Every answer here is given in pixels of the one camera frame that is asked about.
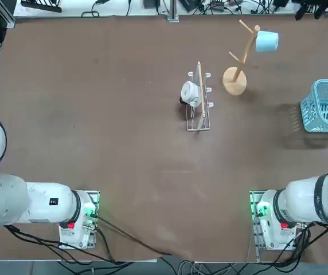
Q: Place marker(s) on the blue IKEA cup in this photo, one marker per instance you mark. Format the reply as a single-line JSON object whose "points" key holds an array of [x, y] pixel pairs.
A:
{"points": [[267, 41]]}

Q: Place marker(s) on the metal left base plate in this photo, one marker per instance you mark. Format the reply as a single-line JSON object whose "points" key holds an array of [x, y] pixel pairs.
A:
{"points": [[95, 197]]}

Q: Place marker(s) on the aluminium profile post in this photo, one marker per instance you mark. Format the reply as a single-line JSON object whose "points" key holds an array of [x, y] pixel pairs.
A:
{"points": [[173, 11]]}

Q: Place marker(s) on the blue plastic basket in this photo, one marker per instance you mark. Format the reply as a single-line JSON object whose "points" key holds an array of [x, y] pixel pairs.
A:
{"points": [[310, 111]]}

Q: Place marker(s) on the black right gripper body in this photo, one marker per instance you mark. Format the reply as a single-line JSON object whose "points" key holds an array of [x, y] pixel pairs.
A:
{"points": [[318, 4]]}

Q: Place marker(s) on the black power adapter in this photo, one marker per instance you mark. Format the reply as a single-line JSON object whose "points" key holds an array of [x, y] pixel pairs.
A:
{"points": [[152, 3]]}

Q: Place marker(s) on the black power strip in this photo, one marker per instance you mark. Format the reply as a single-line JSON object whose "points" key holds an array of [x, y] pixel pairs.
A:
{"points": [[42, 6]]}

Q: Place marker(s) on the aluminium frame rail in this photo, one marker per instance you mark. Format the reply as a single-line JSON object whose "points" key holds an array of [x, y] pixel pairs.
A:
{"points": [[4, 15]]}

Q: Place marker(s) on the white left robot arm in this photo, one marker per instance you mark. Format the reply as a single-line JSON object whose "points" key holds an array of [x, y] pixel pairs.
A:
{"points": [[38, 206]]}

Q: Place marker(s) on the wooden tree cup rack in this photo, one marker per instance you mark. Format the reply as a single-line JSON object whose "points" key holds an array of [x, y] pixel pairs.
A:
{"points": [[234, 81]]}

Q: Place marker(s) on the metal base plate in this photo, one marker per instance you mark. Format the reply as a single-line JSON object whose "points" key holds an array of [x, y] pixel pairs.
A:
{"points": [[95, 197], [253, 197]]}

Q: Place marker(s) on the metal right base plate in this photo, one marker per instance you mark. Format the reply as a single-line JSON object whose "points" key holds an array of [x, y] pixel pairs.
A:
{"points": [[253, 197]]}

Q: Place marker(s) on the white cup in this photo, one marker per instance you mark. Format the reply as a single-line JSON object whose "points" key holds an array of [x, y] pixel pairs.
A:
{"points": [[189, 90]]}

